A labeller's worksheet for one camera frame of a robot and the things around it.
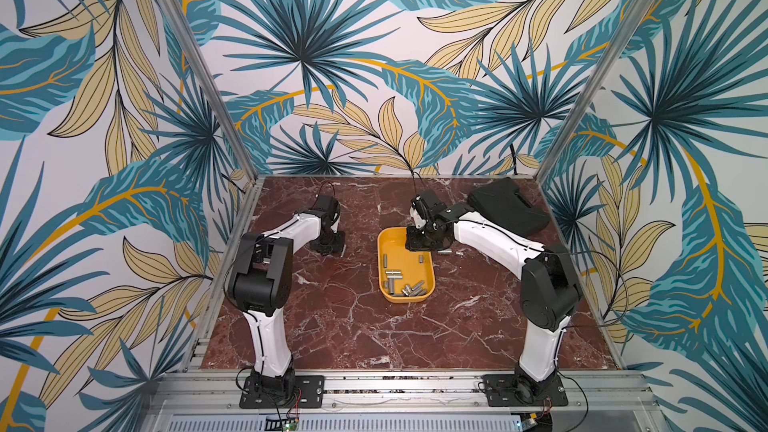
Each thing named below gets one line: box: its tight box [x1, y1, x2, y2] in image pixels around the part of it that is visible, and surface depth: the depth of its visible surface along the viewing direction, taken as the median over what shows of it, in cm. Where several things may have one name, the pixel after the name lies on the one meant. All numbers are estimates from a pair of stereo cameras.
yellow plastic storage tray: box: [377, 226, 436, 304], surface depth 94 cm
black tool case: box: [467, 177, 550, 239], surface depth 109 cm
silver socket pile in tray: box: [383, 253, 427, 297], surface depth 92 cm
